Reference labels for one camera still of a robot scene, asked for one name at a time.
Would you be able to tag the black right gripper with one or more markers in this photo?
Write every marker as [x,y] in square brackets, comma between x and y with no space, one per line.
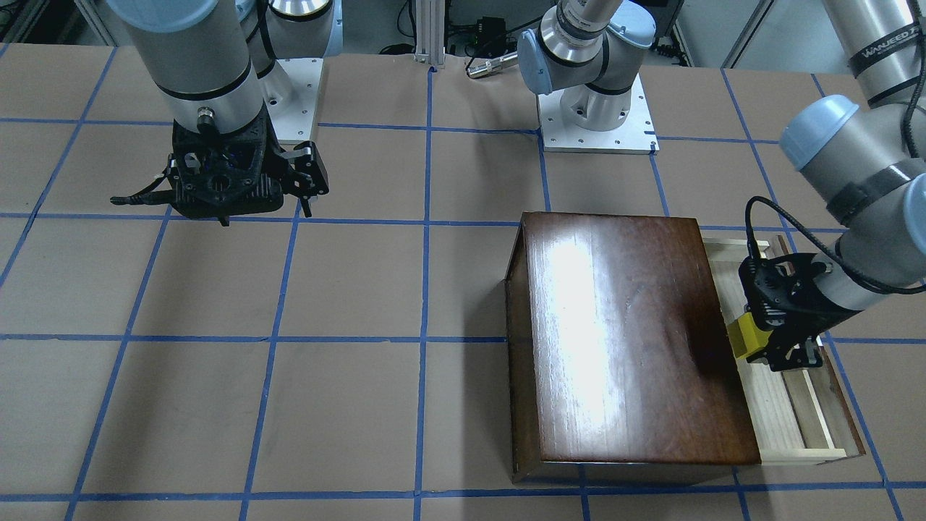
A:
[307,171]

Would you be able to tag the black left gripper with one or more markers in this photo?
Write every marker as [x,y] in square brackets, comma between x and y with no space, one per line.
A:
[809,303]

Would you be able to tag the yellow cube block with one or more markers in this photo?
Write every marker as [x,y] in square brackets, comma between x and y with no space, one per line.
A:
[746,337]

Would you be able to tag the light wood drawer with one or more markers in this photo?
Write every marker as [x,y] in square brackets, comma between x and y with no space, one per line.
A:
[800,417]

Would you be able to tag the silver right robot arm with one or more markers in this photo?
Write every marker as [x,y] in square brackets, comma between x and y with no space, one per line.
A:
[242,80]

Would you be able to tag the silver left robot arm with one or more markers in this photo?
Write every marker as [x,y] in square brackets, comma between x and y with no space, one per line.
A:
[866,164]

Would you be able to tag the dark wooden drawer cabinet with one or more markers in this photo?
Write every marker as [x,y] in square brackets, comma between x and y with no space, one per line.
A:
[620,366]

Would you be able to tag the silver metal cylinder tool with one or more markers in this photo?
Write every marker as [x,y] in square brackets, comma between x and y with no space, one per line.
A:
[492,66]

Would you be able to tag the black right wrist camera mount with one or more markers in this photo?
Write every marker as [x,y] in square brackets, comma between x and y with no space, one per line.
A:
[218,176]

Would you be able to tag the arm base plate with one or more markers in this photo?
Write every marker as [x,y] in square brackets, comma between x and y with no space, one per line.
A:
[579,120]
[292,94]

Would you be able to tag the aluminium frame post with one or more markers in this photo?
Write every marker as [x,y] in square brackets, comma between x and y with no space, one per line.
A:
[430,29]

